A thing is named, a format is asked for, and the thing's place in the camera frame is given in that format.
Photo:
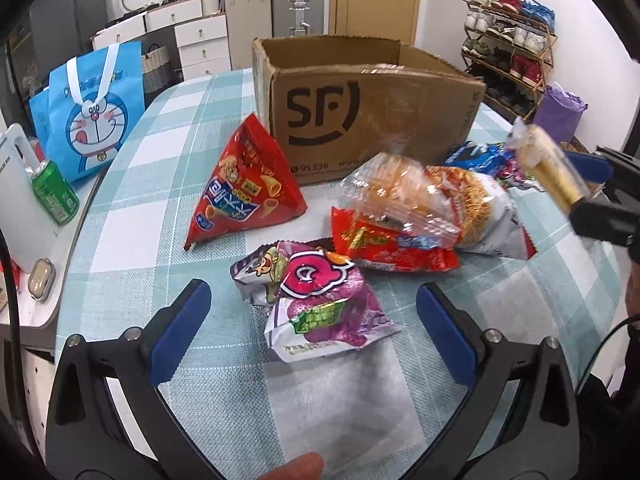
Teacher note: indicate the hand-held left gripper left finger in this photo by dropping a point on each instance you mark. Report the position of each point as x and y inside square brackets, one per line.
[177, 332]

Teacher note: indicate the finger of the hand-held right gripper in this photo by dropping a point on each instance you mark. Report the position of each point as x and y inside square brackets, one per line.
[592, 167]
[605, 222]

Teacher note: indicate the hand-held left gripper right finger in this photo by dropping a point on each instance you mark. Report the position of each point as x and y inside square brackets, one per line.
[447, 332]

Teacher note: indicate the gold wafer packet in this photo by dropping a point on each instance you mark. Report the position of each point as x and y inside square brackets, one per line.
[547, 165]

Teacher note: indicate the red snack packet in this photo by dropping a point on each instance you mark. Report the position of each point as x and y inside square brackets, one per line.
[400, 252]

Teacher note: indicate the pale purple snack packet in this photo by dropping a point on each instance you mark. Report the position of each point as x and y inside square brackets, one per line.
[257, 272]

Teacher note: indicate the white noodle snack packet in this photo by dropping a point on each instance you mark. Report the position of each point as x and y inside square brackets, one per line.
[485, 210]

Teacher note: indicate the blue cookie packet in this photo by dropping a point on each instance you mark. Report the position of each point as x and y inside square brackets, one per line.
[475, 160]

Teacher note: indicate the clear bread packet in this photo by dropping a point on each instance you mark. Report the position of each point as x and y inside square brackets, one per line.
[395, 195]

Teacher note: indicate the red triangular snack bag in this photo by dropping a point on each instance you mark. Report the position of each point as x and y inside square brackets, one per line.
[245, 195]

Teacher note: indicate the brown cardboard box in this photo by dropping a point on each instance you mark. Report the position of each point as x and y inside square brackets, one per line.
[380, 125]

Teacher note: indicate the person's left hand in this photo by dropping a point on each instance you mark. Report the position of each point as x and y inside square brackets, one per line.
[295, 467]

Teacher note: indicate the purple bag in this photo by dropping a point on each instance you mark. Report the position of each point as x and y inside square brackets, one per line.
[560, 115]

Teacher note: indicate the wooden shoe rack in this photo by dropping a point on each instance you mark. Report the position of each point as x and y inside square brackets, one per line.
[542, 77]

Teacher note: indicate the checked teal tablecloth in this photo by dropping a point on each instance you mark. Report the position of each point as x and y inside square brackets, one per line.
[165, 220]

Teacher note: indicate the earbuds case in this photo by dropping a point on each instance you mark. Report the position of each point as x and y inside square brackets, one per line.
[41, 281]

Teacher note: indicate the group of shoes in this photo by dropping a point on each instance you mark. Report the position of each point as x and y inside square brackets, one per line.
[505, 35]

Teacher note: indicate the green soda can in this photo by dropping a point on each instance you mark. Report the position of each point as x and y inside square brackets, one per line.
[55, 192]

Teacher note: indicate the white plastic appliance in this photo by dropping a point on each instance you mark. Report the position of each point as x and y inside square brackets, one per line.
[20, 195]

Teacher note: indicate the blue cartoon tote bag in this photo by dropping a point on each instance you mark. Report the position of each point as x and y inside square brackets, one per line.
[95, 115]

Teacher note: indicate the woven basket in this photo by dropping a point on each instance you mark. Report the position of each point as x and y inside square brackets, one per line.
[156, 67]

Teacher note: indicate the wooden door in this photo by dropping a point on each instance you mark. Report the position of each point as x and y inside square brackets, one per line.
[375, 0]

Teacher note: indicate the white drawer cabinet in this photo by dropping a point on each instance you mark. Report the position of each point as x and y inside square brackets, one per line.
[200, 35]

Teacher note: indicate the beige suitcase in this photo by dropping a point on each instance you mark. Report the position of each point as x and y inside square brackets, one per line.
[247, 25]

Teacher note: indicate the silver suitcase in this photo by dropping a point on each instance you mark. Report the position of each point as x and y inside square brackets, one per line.
[297, 12]

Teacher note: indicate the grey refrigerator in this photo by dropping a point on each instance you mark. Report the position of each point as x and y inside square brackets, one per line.
[65, 15]

